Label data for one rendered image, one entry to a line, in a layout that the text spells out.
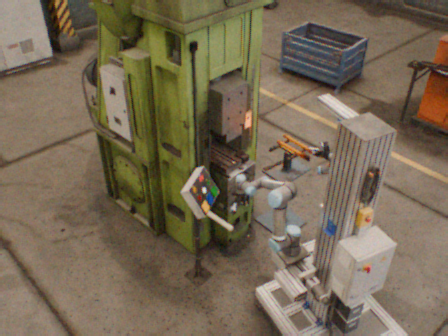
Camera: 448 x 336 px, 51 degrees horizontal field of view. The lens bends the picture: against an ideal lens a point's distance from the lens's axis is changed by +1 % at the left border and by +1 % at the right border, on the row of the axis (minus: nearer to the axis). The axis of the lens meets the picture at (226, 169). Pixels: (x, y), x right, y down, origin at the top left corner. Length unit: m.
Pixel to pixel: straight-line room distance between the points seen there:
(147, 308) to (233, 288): 0.81
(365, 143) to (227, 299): 2.20
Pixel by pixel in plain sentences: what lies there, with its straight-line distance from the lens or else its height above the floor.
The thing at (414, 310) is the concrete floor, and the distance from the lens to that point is 4.66.
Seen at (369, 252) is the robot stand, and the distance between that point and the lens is 3.25.
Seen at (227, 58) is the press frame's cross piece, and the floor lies 1.95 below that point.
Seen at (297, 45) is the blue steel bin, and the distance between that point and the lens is 7.85.
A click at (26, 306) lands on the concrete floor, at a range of 4.70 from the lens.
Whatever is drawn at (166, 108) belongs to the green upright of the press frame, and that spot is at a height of 1.52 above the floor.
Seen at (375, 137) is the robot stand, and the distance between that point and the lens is 2.85.
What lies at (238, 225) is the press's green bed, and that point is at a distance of 4.81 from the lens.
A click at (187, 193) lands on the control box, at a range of 3.63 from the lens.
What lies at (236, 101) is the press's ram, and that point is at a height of 1.63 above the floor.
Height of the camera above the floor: 3.52
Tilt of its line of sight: 37 degrees down
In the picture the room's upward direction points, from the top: 1 degrees clockwise
